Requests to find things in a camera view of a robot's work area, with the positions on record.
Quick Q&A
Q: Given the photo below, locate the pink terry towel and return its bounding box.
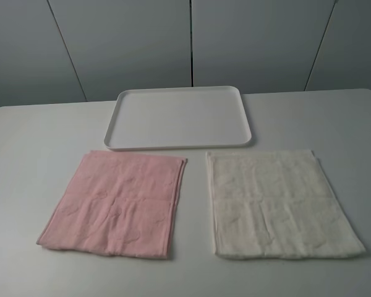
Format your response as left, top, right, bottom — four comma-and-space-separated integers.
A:
37, 150, 187, 259

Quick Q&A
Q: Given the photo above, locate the cream white terry towel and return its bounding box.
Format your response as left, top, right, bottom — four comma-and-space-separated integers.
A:
206, 150, 366, 259

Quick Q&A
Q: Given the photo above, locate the white rectangular plastic tray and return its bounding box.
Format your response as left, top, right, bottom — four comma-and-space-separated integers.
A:
104, 86, 252, 151

